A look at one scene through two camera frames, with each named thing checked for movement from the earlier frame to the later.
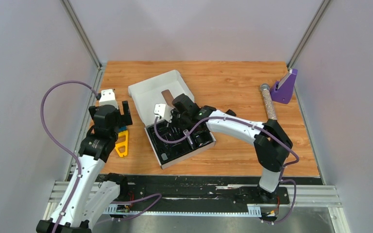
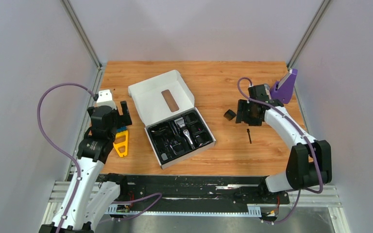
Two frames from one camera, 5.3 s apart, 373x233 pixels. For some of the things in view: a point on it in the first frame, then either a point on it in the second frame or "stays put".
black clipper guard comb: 229,111 stays put
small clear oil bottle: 164,156 stays put
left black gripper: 122,122 stays put
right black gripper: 173,113 → 242,105
